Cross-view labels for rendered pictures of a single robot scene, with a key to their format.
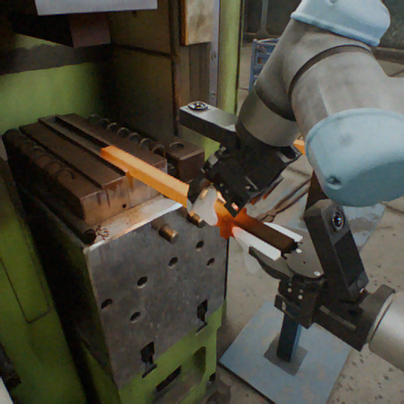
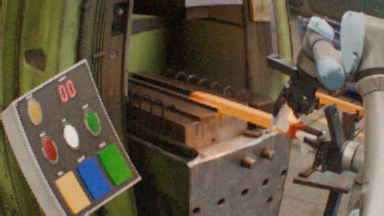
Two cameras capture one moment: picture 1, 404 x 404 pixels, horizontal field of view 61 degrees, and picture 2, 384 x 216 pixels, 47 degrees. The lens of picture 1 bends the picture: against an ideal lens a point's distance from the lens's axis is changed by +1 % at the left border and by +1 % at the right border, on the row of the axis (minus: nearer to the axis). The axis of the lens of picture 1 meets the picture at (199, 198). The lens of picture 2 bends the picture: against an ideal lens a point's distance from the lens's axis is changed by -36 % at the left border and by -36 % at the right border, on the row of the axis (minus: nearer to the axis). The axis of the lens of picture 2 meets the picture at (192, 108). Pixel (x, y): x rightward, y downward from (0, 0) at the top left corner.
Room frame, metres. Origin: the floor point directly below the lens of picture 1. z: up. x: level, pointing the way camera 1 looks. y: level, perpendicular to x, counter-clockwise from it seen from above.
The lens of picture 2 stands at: (-0.92, 0.12, 1.48)
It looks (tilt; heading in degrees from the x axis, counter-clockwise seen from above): 18 degrees down; 3
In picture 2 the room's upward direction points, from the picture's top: straight up
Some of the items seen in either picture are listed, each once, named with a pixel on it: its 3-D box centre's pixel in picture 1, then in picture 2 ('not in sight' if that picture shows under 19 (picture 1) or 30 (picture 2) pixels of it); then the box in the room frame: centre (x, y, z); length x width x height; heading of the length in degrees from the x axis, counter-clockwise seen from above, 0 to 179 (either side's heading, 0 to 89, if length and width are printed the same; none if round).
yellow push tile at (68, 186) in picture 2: not in sight; (71, 193); (-0.01, 0.41, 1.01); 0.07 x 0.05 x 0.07; 159
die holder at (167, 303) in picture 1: (112, 233); (177, 188); (0.78, 0.26, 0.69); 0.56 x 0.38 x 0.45; 44
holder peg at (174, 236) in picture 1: (169, 234); (248, 163); (0.55, 0.06, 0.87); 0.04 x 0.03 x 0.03; 44
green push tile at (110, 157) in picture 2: not in sight; (113, 165); (0.18, 0.34, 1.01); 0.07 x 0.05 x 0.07; 159
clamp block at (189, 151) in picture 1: (177, 158); (252, 108); (0.75, 0.06, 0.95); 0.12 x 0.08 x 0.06; 44
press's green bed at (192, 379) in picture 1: (129, 332); not in sight; (0.78, 0.26, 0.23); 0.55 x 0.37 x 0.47; 44
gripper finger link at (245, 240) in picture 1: (252, 256); (304, 145); (0.36, -0.07, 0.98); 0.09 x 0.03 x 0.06; 47
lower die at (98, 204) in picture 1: (79, 157); (161, 105); (0.73, 0.29, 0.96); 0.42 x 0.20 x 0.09; 44
